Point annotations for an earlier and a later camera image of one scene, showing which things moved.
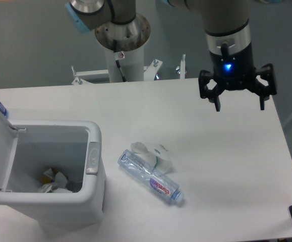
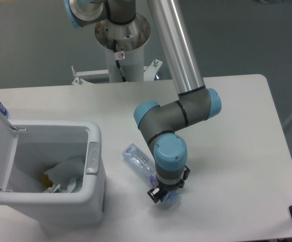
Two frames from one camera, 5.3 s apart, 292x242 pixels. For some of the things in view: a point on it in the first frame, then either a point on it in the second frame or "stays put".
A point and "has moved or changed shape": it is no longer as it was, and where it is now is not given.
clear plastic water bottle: x=145 y=171 has moved or changed shape
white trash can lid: x=0 y=141 stays put
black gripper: x=236 y=72 -> x=157 y=194
